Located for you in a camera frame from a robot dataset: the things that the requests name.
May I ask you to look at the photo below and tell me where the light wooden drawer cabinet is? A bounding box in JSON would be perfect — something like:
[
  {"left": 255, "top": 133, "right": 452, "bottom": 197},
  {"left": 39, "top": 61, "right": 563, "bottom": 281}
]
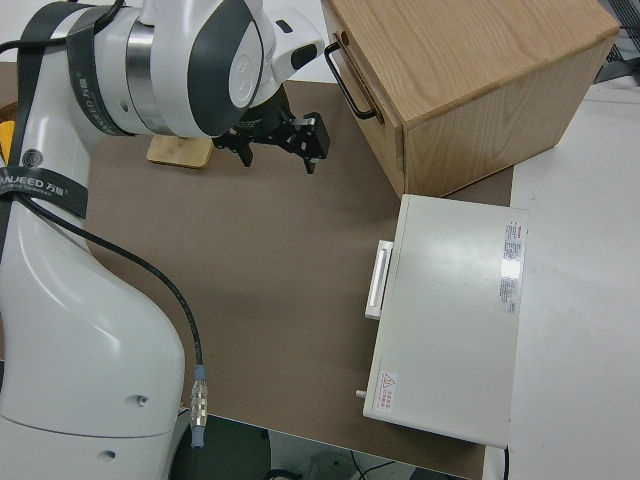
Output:
[{"left": 322, "top": 0, "right": 621, "bottom": 199}]

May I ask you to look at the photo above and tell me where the brown table mat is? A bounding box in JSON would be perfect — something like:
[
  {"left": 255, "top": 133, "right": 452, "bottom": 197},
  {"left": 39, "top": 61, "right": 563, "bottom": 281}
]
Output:
[{"left": 0, "top": 62, "right": 516, "bottom": 480}]

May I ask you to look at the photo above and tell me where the white appliance box handle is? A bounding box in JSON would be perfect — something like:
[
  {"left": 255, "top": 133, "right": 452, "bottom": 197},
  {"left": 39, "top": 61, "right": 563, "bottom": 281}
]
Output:
[{"left": 363, "top": 239, "right": 395, "bottom": 320}]

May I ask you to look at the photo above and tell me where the black velcro strap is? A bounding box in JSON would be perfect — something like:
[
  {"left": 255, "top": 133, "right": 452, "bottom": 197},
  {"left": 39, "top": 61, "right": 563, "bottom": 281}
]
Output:
[
  {"left": 0, "top": 167, "right": 90, "bottom": 219},
  {"left": 14, "top": 2, "right": 136, "bottom": 166}
]

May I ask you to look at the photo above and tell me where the wooden drawer front panel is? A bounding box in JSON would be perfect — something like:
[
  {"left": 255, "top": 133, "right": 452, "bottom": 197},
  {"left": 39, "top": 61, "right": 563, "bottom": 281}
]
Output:
[{"left": 329, "top": 29, "right": 403, "bottom": 135}]

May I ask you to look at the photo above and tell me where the white metal appliance box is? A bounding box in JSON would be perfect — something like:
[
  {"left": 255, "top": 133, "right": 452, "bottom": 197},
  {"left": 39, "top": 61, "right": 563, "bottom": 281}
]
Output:
[{"left": 354, "top": 193, "right": 530, "bottom": 448}]

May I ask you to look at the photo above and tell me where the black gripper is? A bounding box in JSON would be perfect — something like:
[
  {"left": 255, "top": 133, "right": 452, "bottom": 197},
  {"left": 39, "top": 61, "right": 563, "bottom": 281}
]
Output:
[{"left": 212, "top": 97, "right": 332, "bottom": 175}]

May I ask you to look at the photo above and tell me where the wooden stand with square base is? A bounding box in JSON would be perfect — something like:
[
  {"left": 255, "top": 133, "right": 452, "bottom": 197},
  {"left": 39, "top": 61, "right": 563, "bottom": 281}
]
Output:
[{"left": 146, "top": 133, "right": 212, "bottom": 171}]

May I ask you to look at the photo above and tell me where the black metal drawer handle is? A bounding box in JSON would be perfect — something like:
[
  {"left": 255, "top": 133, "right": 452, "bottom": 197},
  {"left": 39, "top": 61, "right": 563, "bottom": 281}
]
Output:
[{"left": 323, "top": 42, "right": 377, "bottom": 121}]

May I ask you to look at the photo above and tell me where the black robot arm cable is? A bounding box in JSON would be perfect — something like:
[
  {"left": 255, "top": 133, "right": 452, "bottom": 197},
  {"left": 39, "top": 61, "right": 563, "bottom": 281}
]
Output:
[{"left": 12, "top": 192, "right": 210, "bottom": 480}]

